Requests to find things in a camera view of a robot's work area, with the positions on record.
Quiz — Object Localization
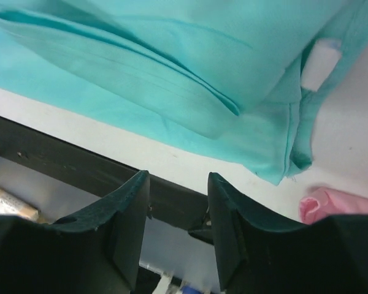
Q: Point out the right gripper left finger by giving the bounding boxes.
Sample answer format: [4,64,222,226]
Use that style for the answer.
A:
[0,171,150,291]

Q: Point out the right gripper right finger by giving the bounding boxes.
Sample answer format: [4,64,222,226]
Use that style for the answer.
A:
[208,173,368,293]

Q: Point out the teal t-shirt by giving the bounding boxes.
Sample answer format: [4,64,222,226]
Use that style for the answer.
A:
[0,1,368,184]

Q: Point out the pink t-shirt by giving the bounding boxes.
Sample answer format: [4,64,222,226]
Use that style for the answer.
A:
[298,187,368,224]

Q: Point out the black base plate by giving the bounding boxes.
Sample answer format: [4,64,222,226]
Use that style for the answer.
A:
[0,116,213,244]

